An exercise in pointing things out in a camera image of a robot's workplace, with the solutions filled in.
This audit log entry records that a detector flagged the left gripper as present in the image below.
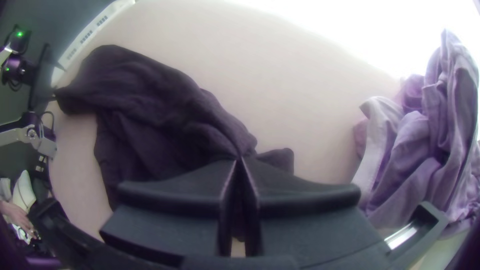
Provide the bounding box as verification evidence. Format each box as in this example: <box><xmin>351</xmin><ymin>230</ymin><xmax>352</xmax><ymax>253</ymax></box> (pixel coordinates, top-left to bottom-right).
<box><xmin>26</xmin><ymin>42</ymin><xmax>61</xmax><ymax>110</ymax></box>

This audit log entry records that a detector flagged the heap of clothes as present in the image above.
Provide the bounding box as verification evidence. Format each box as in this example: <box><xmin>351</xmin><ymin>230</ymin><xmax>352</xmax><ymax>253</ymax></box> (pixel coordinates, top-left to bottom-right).
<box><xmin>352</xmin><ymin>29</ymin><xmax>480</xmax><ymax>235</ymax></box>

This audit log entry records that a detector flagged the white laundry basket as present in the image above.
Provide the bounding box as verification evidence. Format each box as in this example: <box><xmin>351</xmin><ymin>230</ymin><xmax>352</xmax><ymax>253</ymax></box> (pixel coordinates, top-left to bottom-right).
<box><xmin>50</xmin><ymin>0</ymin><xmax>137</xmax><ymax>87</ymax></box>

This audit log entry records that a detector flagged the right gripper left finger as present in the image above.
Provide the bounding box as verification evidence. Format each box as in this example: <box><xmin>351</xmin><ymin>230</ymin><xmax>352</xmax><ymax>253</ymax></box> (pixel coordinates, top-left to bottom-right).
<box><xmin>99</xmin><ymin>158</ymin><xmax>239</xmax><ymax>266</ymax></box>

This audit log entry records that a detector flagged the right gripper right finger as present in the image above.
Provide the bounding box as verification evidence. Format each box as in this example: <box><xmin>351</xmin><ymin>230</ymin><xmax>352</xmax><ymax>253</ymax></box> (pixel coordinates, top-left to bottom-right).
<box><xmin>239</xmin><ymin>156</ymin><xmax>392</xmax><ymax>269</ymax></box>

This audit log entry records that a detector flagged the black t-shirt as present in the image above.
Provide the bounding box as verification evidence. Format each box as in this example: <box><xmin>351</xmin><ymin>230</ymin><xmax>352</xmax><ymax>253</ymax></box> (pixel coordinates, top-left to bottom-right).
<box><xmin>54</xmin><ymin>44</ymin><xmax>295</xmax><ymax>211</ymax></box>

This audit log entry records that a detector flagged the person's hand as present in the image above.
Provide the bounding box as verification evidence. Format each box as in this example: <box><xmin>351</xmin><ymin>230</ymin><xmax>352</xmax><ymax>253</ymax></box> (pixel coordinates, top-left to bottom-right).
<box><xmin>0</xmin><ymin>199</ymin><xmax>39</xmax><ymax>241</ymax></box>

